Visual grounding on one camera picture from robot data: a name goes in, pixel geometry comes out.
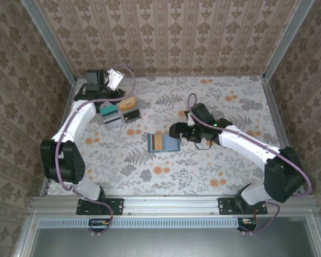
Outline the grey slotted cable duct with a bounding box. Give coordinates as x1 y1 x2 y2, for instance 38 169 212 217
39 217 239 229

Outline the plain orange card stack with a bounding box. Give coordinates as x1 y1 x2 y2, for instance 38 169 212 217
119 97 137 111

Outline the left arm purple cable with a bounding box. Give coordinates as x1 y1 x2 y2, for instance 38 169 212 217
55 65 136 237

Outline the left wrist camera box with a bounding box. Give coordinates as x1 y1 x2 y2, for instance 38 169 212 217
106 69 124 91

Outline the silver card with grey stripe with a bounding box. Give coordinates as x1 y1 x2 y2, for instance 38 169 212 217
104 115 123 131

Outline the floral table covering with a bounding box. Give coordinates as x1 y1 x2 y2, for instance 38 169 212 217
47 75 297 196

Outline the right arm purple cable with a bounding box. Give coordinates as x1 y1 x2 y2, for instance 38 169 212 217
187 93 313 236

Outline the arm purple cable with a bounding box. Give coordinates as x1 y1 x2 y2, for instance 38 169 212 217
187 93 313 236
55 65 136 237

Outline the clear acrylic card organizer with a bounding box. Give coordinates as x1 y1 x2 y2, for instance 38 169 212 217
98 96 141 131

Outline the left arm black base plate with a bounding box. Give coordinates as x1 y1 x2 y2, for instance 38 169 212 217
76 197 124 216

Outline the aluminium side rail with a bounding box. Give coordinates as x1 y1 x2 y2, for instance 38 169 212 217
40 79 78 196
262 77 306 195

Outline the blue card holder wallet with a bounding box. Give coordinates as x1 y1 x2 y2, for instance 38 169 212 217
147 133 181 154

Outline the aluminium corner post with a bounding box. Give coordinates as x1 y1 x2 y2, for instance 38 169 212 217
263 0 316 81
20 0 78 82

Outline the grey metal panel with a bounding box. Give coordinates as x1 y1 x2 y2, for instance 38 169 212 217
14 214 321 257

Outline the aluminium front rail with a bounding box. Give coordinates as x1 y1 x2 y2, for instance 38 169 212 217
29 194 318 215

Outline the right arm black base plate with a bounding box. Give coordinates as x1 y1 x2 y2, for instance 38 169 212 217
218 197 268 216

